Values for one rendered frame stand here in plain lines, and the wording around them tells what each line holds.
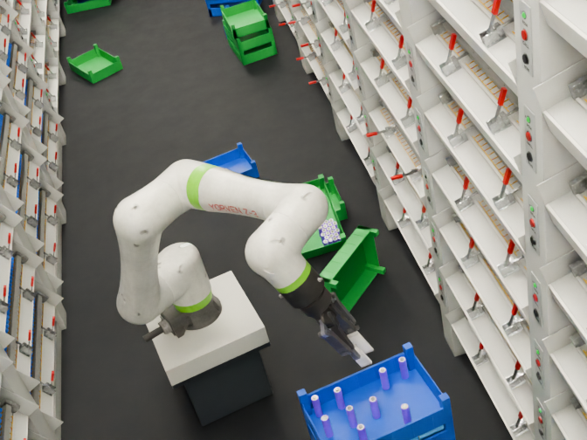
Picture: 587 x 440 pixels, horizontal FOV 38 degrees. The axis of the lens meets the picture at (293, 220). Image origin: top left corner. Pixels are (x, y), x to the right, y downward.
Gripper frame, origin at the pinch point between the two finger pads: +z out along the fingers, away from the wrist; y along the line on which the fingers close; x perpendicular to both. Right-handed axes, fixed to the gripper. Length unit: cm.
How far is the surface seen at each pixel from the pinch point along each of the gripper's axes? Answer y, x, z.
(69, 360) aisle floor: -55, -136, 5
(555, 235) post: 12, 57, -19
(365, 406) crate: 5.6, -6.0, 12.4
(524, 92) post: 6, 65, -46
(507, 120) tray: -12, 55, -32
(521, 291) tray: -5.4, 38.8, 5.3
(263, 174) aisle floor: -162, -88, 27
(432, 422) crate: 12.0, 9.7, 17.3
